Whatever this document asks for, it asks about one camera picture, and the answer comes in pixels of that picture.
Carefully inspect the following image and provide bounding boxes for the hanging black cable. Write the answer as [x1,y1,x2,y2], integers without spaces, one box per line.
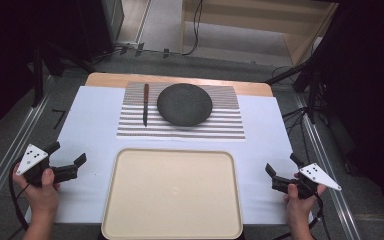
[181,0,204,57]

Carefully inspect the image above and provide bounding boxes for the dark grey round plate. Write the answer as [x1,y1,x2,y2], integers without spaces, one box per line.
[156,82,214,128]

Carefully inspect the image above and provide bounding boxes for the wooden table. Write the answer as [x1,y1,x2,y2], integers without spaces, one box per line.
[84,72,275,98]

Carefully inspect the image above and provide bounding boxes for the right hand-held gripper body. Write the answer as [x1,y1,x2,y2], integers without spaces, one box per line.
[295,162,343,200]

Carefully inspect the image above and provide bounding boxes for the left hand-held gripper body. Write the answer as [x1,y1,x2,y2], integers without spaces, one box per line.
[15,143,50,188]

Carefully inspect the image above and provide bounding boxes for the person's right hand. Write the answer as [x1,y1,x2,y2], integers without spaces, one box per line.
[283,172,328,220]

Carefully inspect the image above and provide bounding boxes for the black floor cables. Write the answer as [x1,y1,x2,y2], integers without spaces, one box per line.
[280,105,313,165]

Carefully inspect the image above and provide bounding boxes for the white paper sheet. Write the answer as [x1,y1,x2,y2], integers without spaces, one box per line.
[24,85,315,225]

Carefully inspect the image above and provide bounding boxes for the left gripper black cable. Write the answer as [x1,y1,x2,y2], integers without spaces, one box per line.
[7,159,31,240]

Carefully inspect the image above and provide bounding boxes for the knife with brown handle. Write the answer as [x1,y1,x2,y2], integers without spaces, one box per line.
[142,83,151,128]

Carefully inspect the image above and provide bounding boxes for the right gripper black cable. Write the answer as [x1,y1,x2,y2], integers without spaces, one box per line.
[273,193,331,240]

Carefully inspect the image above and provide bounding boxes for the black bent bar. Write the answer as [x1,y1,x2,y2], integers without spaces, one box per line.
[51,108,67,131]

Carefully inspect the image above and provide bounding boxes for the beige plastic tray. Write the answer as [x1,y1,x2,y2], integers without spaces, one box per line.
[100,147,245,240]

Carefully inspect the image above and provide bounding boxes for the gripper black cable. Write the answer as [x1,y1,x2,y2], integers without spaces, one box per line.
[7,159,31,240]
[273,193,331,240]

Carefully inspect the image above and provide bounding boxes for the aluminium floor rail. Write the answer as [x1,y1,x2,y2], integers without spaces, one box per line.
[293,93,363,240]
[0,75,63,218]

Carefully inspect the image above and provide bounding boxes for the dark cabinet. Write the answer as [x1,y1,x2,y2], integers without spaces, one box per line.
[75,0,125,64]

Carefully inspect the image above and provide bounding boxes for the black metal stand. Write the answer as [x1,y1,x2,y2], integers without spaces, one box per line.
[264,54,329,125]
[28,41,96,109]

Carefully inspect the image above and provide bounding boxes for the striped placemat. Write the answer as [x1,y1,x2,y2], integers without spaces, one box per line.
[116,81,247,141]

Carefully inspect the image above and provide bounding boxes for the light wooden shelf unit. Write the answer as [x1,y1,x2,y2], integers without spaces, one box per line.
[179,0,340,68]

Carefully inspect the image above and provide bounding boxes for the person's left hand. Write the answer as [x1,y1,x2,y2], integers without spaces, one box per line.
[12,167,61,218]

